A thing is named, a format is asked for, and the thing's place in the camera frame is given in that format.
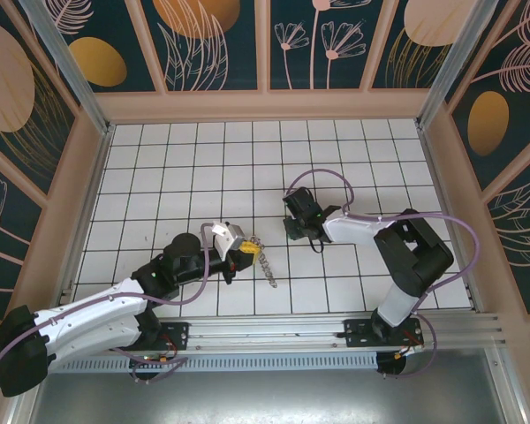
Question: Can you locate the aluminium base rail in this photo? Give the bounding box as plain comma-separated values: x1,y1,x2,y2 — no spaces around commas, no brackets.
156,312,507,353

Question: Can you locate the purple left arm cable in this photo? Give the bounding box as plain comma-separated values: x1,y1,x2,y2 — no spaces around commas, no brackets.
0,223,216,390

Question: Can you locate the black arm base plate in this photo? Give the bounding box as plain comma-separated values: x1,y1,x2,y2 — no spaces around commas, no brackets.
343,317,425,350
127,321,191,353

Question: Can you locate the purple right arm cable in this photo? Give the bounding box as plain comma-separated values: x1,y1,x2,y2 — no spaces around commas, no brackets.
284,169,478,380

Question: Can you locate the aluminium corner post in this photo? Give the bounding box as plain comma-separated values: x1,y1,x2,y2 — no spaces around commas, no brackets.
417,0,516,129
19,0,116,136

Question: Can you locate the slotted grey cable duct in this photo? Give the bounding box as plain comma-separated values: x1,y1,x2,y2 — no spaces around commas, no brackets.
43,352,379,372

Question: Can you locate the grey metal panel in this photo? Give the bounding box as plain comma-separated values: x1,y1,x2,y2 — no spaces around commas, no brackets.
24,351,526,424

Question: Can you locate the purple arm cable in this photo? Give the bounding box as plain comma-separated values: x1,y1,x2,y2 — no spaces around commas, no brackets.
284,169,478,380
0,223,216,390

